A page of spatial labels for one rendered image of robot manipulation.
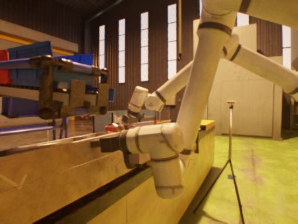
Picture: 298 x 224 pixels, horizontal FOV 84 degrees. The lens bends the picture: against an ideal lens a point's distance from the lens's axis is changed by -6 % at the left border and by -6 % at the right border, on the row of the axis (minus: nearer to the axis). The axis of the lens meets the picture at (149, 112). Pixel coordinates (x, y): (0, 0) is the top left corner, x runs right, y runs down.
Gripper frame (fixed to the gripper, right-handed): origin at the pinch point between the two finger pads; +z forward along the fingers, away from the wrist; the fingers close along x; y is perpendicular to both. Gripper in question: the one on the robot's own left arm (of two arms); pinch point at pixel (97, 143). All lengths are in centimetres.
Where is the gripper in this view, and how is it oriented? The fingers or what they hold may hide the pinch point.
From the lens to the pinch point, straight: 70.9
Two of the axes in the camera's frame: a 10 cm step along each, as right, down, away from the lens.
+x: -5.0, 0.4, -8.7
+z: -8.5, 1.5, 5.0
